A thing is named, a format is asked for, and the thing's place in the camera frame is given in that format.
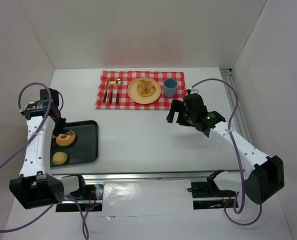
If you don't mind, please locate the yellow round plate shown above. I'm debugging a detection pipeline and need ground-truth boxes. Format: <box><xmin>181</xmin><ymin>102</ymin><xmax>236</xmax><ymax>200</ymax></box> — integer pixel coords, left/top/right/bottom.
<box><xmin>127</xmin><ymin>77</ymin><xmax>162</xmax><ymax>105</ymax></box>

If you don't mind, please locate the aluminium rail front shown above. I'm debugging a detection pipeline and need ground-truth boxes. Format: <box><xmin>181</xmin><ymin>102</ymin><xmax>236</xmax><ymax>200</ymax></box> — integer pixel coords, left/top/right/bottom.
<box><xmin>60</xmin><ymin>170</ymin><xmax>242</xmax><ymax>182</ymax></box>

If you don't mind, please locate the gold fork black handle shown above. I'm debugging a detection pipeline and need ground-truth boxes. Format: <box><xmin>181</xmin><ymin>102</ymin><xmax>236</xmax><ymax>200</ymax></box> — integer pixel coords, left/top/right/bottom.
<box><xmin>109</xmin><ymin>78</ymin><xmax>116</xmax><ymax>104</ymax></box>

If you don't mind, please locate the black plastic tray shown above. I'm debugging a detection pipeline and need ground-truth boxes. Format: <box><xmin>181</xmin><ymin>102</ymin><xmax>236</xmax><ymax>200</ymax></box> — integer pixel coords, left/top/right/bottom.
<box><xmin>50</xmin><ymin>120</ymin><xmax>99</xmax><ymax>168</ymax></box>

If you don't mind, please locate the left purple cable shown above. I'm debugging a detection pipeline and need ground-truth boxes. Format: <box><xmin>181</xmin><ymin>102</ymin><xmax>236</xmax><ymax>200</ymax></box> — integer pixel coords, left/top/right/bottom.
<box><xmin>0</xmin><ymin>82</ymin><xmax>102</xmax><ymax>240</ymax></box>

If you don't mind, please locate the blue plastic cup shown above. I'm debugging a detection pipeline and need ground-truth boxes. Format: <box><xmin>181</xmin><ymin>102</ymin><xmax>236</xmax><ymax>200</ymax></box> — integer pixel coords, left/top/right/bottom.
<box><xmin>163</xmin><ymin>78</ymin><xmax>178</xmax><ymax>99</ymax></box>

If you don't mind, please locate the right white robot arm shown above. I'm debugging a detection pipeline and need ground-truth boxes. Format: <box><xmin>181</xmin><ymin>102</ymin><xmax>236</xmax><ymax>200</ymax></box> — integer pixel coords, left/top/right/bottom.
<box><xmin>166</xmin><ymin>93</ymin><xmax>285</xmax><ymax>205</ymax></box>

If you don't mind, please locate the round flower-shaped bread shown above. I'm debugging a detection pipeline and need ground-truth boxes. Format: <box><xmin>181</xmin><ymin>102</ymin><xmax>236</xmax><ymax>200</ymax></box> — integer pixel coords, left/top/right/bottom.
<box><xmin>136</xmin><ymin>79</ymin><xmax>156</xmax><ymax>97</ymax></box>

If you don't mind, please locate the purple cable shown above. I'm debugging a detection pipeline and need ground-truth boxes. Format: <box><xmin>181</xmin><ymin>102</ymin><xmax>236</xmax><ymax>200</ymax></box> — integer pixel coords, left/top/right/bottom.
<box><xmin>0</xmin><ymin>82</ymin><xmax>102</xmax><ymax>240</ymax></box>
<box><xmin>187</xmin><ymin>77</ymin><xmax>263</xmax><ymax>226</ymax></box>

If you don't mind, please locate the aluminium rail right side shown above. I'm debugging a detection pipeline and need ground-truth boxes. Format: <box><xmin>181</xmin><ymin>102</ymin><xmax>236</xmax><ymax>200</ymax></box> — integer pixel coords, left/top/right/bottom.
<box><xmin>219</xmin><ymin>68</ymin><xmax>253</xmax><ymax>144</ymax></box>

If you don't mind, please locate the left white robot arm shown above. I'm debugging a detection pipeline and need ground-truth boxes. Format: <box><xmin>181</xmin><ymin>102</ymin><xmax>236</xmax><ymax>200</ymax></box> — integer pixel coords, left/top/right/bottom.
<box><xmin>9</xmin><ymin>88</ymin><xmax>86</xmax><ymax>209</ymax></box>

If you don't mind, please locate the small round bun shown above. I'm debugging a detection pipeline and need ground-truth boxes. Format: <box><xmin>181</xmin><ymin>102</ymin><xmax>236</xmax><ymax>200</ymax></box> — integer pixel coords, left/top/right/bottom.
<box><xmin>52</xmin><ymin>152</ymin><xmax>68</xmax><ymax>165</ymax></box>

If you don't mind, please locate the gold spoon black handle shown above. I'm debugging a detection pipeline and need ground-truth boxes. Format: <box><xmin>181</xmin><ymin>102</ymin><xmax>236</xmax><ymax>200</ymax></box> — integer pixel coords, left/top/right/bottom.
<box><xmin>115</xmin><ymin>78</ymin><xmax>123</xmax><ymax>105</ymax></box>

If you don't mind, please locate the aluminium rail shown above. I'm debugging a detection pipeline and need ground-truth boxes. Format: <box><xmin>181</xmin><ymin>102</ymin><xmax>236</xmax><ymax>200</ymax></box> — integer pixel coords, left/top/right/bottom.
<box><xmin>60</xmin><ymin>170</ymin><xmax>242</xmax><ymax>182</ymax></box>
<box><xmin>219</xmin><ymin>68</ymin><xmax>253</xmax><ymax>144</ymax></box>

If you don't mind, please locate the red checkered cloth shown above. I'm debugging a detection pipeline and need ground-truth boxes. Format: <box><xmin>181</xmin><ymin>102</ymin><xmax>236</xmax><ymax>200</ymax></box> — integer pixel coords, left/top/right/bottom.
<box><xmin>94</xmin><ymin>70</ymin><xmax>188</xmax><ymax>111</ymax></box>

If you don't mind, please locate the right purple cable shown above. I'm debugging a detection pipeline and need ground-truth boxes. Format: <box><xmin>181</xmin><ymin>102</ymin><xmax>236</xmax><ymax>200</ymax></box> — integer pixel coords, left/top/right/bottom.
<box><xmin>187</xmin><ymin>77</ymin><xmax>263</xmax><ymax>226</ymax></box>

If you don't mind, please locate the ring donut bread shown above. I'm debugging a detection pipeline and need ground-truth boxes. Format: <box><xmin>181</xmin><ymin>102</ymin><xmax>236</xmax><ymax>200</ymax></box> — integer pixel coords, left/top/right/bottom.
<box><xmin>55</xmin><ymin>132</ymin><xmax>76</xmax><ymax>147</ymax></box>

